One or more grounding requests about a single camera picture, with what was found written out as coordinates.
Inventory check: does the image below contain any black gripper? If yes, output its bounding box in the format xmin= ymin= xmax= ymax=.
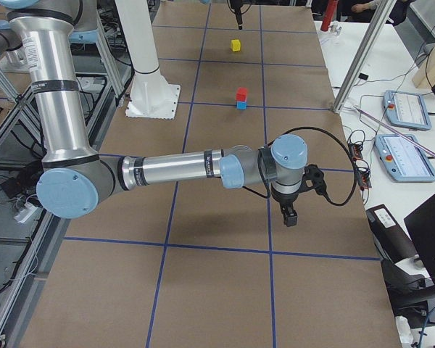
xmin=271 ymin=164 xmax=328 ymax=227

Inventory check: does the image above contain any yellow cube block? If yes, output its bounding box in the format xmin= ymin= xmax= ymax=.
xmin=230 ymin=39 xmax=241 ymax=52

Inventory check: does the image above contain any red cube block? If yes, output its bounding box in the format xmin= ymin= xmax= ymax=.
xmin=236 ymin=87 xmax=248 ymax=102

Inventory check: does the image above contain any blue cube block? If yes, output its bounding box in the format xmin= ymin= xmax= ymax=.
xmin=236 ymin=101 xmax=247 ymax=110

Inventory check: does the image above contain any second grey robot arm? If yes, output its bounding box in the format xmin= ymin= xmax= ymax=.
xmin=0 ymin=20 xmax=28 ymax=73

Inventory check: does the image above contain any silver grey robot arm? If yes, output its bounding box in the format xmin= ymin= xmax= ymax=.
xmin=2 ymin=1 xmax=327 ymax=226

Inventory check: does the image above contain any red bottle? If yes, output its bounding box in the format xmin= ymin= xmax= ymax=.
xmin=320 ymin=0 xmax=339 ymax=32

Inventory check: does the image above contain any black box with label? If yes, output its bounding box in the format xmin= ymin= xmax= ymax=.
xmin=366 ymin=204 xmax=417 ymax=263

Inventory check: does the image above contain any teach pendant near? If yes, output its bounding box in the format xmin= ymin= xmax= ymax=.
xmin=374 ymin=134 xmax=435 ymax=183

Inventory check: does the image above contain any teach pendant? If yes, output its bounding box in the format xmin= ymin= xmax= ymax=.
xmin=383 ymin=90 xmax=432 ymax=131
xmin=374 ymin=134 xmax=435 ymax=183

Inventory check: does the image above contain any black computer monitor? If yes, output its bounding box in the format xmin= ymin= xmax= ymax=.
xmin=405 ymin=194 xmax=435 ymax=280

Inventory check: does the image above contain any teach pendant far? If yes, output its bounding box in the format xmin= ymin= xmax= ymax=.
xmin=383 ymin=90 xmax=432 ymax=131

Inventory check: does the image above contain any white power strip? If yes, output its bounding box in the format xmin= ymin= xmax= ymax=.
xmin=14 ymin=202 xmax=38 ymax=223

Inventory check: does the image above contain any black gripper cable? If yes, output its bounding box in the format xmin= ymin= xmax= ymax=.
xmin=239 ymin=126 xmax=359 ymax=207

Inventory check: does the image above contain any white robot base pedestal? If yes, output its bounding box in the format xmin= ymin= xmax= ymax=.
xmin=115 ymin=0 xmax=181 ymax=120

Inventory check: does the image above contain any aluminium frame post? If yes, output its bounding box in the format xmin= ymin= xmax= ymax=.
xmin=332 ymin=0 xmax=396 ymax=114

